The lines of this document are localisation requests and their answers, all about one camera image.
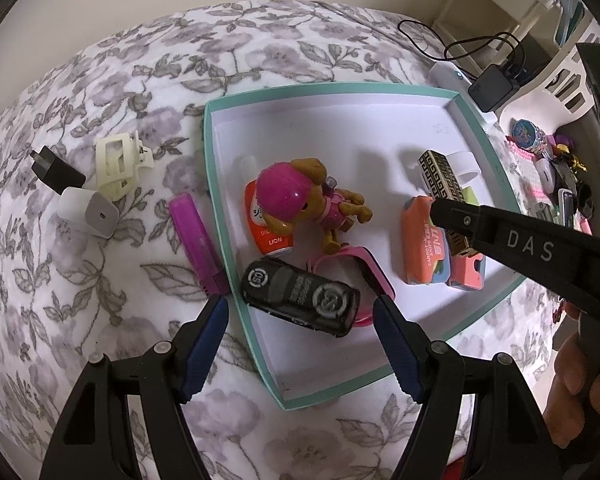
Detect gold patterned hair clip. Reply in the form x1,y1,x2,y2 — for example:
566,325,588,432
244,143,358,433
418,150,477,257

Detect black toy car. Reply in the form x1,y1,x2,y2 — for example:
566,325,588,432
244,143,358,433
240,257,361,338

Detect white usb charger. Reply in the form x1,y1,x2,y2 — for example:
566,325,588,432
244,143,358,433
56,188,120,238

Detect black power adapter cube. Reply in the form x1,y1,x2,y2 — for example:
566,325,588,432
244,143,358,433
30,146,86,195

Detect person's hand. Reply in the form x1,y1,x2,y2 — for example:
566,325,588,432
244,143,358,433
543,333,600,448

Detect pink case in box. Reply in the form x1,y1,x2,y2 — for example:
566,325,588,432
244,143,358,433
446,254,486,290

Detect colourful round badge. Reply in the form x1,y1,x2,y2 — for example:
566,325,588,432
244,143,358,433
510,119,546,153

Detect orange eraser pack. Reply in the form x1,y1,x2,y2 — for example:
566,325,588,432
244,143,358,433
400,196,451,285

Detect black square charger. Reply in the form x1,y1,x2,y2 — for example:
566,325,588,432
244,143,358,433
468,64,519,113

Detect floral white grey blanket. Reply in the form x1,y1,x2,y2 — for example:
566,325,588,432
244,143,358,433
0,0,558,479

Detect purple folding comb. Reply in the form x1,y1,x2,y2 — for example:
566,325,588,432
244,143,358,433
169,194,230,296

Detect white power bank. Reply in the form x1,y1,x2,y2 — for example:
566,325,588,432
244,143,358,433
428,62,498,127

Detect cream shelf unit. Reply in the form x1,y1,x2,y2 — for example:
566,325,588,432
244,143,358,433
434,0,600,122

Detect teal white cardboard box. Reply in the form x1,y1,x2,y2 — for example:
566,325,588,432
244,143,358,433
204,82,522,410

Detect orange lion bottle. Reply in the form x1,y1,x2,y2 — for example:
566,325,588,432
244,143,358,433
240,155,294,257

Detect cream plastic hair claw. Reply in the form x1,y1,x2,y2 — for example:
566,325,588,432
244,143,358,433
95,131,155,202

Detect pink puppy toy figure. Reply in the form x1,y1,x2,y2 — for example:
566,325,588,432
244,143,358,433
256,158,373,255

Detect pink strap band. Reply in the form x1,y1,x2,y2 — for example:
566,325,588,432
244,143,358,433
306,244,396,300

